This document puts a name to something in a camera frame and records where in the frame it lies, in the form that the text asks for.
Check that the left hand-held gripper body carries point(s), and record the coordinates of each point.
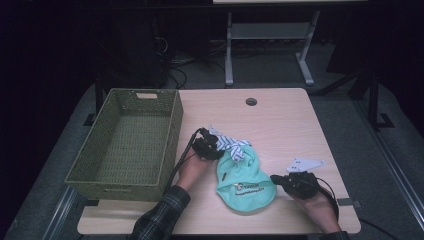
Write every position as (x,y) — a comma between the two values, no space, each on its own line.
(204,145)

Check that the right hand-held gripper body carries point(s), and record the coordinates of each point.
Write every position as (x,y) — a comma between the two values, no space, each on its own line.
(305,183)

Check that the teal bib with striped ties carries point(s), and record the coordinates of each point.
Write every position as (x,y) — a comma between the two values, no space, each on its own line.
(243,183)

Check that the green woven basket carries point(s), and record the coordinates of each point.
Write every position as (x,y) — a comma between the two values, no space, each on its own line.
(126,140)

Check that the person's left hand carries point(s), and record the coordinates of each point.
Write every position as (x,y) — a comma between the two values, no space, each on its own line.
(191,171)

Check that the person's right hand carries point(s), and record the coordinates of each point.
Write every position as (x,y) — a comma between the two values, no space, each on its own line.
(316,211)

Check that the grey tape strip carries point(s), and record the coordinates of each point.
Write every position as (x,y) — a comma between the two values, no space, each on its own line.
(349,202)

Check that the black metal stand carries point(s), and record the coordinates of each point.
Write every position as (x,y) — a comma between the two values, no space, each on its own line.
(96,103)
(375,100)

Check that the metal floor rail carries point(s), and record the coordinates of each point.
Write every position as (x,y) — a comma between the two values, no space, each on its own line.
(58,213)
(396,166)

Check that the grey metal table frame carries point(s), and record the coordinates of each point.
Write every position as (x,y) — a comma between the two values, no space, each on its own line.
(266,31)

